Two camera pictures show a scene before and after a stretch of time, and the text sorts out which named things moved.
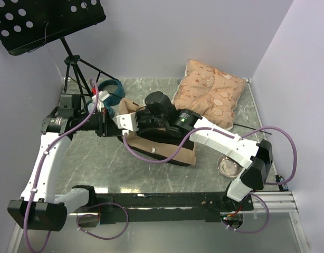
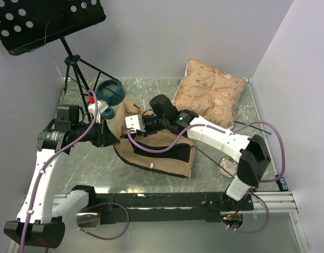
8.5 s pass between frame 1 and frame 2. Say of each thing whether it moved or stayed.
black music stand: stayed
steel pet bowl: stayed
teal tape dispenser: stayed
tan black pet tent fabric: moved
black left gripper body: moved
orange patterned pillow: stayed
